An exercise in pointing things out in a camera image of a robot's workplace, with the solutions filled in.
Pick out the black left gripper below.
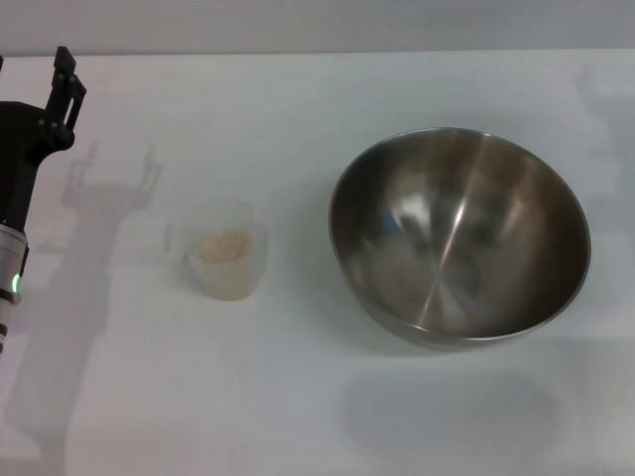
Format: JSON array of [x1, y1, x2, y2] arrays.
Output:
[[0, 46, 88, 232]]

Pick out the white rice grains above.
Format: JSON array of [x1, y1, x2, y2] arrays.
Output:
[[196, 229, 252, 261]]

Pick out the clear plastic measuring cup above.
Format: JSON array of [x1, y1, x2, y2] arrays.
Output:
[[165, 197, 272, 302]]

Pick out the stainless steel mixing bowl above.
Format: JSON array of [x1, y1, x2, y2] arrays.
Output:
[[327, 127, 592, 352]]

